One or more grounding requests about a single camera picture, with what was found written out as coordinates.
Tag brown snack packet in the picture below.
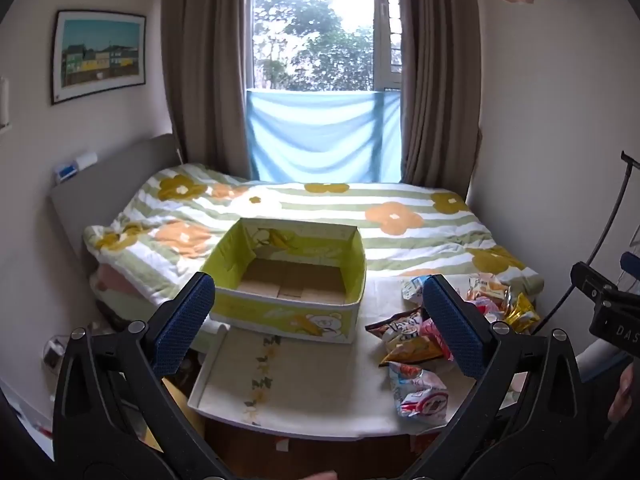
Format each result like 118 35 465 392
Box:
365 310 426 356

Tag orange white snack packet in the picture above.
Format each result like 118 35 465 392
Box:
465 274 512 303

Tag gold snack packet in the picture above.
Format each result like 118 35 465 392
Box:
502 292 542 335

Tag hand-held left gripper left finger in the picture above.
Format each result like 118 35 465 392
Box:
52 272 236 480

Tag striped floral blanket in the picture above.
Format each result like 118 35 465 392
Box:
82 162 545 311

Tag pink green bedsheet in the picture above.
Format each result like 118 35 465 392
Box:
90 265 166 311

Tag brown curtain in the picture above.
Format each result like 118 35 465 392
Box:
395 0 483 196
160 0 253 181

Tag orange yellow snack packet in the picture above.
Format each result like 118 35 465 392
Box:
380 345 446 366

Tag green yellow cardboard box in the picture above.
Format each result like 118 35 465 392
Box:
200 217 368 345

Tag light blue snack packet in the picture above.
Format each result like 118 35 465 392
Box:
400 275 433 306

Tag person's right hand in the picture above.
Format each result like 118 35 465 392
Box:
607 364 640 423

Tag framed house picture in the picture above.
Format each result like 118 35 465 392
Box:
50 9 147 107

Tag window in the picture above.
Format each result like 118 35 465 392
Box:
247 0 403 93

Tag light blue cloth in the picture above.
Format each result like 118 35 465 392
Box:
245 87 403 183

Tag grey bed headboard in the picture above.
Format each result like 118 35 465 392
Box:
47 132 186 281

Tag white pink snack packet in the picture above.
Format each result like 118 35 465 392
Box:
420 317 453 361

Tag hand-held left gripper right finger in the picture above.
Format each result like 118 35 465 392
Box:
405 274 588 480

